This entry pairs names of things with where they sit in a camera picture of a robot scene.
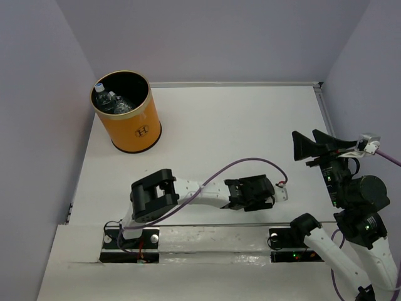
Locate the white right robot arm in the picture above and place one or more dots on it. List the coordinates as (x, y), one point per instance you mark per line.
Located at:
(360, 201)

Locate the blue-labelled plastic bottle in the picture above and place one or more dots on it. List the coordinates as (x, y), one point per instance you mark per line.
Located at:
(103, 101)

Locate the clear bottle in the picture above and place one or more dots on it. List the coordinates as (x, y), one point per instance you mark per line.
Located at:
(123, 106)

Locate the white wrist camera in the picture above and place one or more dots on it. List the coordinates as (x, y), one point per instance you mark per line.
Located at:
(280, 192)
(367, 145)

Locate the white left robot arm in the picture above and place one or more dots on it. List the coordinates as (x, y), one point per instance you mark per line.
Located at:
(157, 195)

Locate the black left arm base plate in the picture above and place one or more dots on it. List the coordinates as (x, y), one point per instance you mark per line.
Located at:
(142, 250)

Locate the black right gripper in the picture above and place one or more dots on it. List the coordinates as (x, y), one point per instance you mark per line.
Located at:
(303, 145)

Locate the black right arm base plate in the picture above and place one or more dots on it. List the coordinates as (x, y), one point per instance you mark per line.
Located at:
(285, 248)

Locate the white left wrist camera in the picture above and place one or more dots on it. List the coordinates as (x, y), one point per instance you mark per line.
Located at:
(280, 192)

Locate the orange cylindrical bin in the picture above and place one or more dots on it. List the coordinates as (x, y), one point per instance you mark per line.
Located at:
(138, 130)

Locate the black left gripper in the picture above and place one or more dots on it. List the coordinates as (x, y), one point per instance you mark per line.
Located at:
(260, 204)

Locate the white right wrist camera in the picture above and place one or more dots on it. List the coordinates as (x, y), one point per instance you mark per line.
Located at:
(367, 145)

